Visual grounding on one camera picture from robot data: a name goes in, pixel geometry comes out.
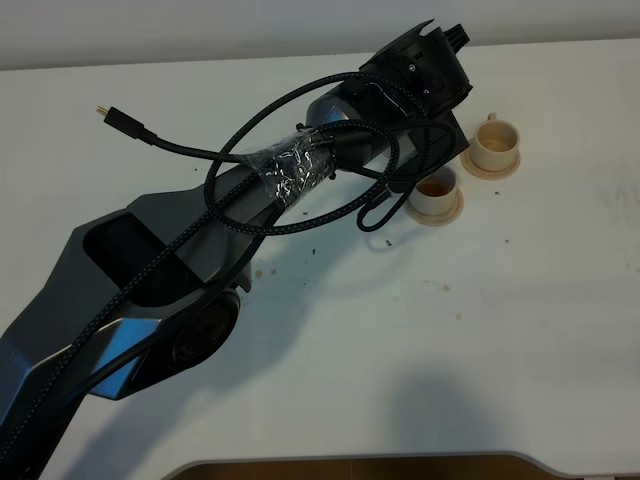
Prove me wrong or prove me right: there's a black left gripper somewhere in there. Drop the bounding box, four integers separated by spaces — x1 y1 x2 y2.
360 21 472 118

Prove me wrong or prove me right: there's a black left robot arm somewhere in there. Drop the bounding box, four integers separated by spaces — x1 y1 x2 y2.
1 21 472 479

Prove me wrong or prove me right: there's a far beige cup saucer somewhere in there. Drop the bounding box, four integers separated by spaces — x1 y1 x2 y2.
460 141 521 180

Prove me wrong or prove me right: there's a beige cup saucer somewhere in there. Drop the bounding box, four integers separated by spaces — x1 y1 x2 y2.
460 141 521 180
406 190 464 227

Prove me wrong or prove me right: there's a far beige teacup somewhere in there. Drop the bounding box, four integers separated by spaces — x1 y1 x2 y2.
471 113 520 150

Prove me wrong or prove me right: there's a beige teacup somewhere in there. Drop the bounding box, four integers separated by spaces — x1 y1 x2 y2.
471 113 520 150
409 166 459 215

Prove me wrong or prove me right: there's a near beige teacup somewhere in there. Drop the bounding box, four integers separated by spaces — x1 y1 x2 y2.
409 166 459 215

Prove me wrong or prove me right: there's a near beige cup saucer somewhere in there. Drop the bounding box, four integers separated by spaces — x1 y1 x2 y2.
406 190 464 227

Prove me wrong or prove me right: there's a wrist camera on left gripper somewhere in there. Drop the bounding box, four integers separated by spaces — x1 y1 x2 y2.
396 112 469 176

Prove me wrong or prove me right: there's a black loose plug cable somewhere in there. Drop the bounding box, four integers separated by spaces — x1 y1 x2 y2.
95 103 381 166

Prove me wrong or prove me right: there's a black braided camera cable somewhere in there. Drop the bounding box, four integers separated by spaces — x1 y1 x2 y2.
0 69 466 461

